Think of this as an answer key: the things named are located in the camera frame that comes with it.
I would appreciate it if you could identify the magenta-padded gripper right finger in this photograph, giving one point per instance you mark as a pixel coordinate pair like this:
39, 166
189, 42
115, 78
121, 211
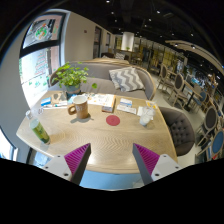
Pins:
146, 159

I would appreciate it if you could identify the green potted plant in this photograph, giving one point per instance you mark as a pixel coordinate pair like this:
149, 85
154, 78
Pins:
70, 77

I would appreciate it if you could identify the grey curved sofa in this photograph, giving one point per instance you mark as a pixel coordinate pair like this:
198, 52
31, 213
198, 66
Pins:
100, 71

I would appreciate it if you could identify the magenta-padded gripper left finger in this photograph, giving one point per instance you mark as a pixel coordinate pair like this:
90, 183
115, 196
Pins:
78, 158

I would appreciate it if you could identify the clear plastic cup with straw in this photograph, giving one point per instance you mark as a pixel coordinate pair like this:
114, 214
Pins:
146, 116

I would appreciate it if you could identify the clear green-labelled drink bottle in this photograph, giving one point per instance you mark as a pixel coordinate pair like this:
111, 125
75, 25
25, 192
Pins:
40, 130

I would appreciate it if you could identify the window with festive decorations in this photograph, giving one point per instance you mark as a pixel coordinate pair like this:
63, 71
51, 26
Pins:
38, 66

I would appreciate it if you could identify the group of dining chairs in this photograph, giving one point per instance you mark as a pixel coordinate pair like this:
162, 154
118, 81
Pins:
210, 116

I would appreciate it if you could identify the flat round red coaster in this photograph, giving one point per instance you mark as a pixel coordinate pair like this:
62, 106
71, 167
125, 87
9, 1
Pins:
113, 120

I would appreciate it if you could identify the grey white chevron pillow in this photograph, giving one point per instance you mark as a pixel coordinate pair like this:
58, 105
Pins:
126, 79

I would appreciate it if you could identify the tan ceramic mug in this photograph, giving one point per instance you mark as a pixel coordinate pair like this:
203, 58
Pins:
81, 107

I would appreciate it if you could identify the group of ceiling lights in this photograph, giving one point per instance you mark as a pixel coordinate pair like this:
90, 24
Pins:
158, 12

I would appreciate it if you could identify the orange and white box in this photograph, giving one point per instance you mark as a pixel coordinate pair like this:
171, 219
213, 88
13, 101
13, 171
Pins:
108, 104

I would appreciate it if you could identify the blue and white box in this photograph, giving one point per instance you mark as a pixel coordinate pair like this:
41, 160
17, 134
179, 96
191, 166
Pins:
46, 101

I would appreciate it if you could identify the yellow and white card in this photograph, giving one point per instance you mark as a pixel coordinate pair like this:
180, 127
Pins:
151, 104

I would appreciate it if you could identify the dark grey tufted armchair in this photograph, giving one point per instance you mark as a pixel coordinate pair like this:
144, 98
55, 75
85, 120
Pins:
178, 130

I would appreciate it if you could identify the white round column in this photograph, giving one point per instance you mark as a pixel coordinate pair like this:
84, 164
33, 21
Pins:
127, 41

